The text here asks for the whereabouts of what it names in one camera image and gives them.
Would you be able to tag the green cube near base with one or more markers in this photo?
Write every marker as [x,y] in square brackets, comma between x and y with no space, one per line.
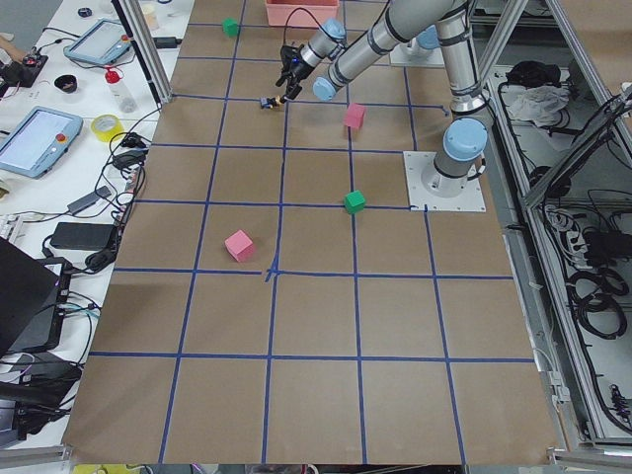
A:
[354,202]

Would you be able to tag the crumpled white cloth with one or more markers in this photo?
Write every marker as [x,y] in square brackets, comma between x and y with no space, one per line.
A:
[542,105]

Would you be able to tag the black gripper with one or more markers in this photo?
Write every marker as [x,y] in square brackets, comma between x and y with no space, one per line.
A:
[297,68]

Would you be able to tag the far teach pendant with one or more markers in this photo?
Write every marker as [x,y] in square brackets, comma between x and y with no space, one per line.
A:
[103,44]

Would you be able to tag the squeeze bottle red cap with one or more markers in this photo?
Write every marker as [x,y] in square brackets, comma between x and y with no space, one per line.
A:
[114,79]

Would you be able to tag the near teach pendant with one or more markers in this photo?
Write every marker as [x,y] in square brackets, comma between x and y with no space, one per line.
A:
[39,141]

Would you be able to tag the pink plastic bin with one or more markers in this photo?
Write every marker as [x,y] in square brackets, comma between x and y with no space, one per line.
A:
[301,13]

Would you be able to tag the green cube near bin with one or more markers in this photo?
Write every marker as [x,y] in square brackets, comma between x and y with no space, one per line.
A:
[230,27]

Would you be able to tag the pink cube near arm base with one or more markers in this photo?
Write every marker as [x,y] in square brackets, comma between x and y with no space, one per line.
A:
[354,116]

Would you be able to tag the yellow tape roll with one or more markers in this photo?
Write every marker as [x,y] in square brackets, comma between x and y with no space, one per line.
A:
[106,127]

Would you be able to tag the aluminium frame post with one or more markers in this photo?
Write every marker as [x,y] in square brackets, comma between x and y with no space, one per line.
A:
[130,15]

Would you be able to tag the teach pendant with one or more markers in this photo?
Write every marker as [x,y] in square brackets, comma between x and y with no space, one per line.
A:
[39,141]
[103,44]

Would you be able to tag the black power adapter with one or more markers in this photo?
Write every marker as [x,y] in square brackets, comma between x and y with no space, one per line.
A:
[82,236]

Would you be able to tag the pink cube far from base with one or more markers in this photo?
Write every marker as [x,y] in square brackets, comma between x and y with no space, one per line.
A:
[240,246]

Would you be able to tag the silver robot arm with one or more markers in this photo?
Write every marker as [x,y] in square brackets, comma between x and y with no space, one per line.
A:
[467,136]
[399,23]

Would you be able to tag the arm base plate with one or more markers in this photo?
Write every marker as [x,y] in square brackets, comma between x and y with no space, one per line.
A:
[402,56]
[429,190]

